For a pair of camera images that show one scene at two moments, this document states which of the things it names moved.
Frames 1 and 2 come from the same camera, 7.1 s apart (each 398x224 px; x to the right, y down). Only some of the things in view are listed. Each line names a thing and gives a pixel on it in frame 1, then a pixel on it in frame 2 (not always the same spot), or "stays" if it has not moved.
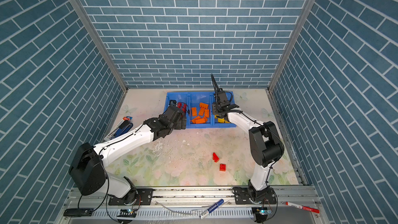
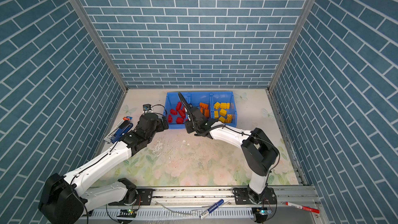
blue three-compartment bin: [198, 108] stays
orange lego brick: [207, 112] stays
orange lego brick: [203, 107] stays
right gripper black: [214, 108] → [188, 124]
